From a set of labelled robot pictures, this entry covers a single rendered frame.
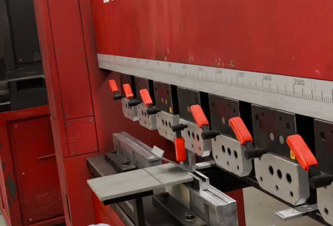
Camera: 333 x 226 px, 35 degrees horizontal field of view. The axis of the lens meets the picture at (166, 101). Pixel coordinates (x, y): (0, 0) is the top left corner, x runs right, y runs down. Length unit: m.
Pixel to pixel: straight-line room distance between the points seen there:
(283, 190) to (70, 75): 1.46
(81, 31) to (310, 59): 1.56
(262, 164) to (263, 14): 0.28
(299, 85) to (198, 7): 0.40
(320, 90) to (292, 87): 0.08
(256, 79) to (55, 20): 1.40
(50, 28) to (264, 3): 1.44
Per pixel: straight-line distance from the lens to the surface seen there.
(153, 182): 1.45
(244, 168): 1.09
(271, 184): 1.00
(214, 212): 1.33
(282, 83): 0.91
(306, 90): 0.85
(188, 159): 1.48
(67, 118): 2.29
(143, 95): 1.55
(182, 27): 1.29
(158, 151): 1.49
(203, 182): 1.43
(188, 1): 1.24
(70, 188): 2.35
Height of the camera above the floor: 1.44
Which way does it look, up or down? 9 degrees down
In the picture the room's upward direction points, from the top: 6 degrees counter-clockwise
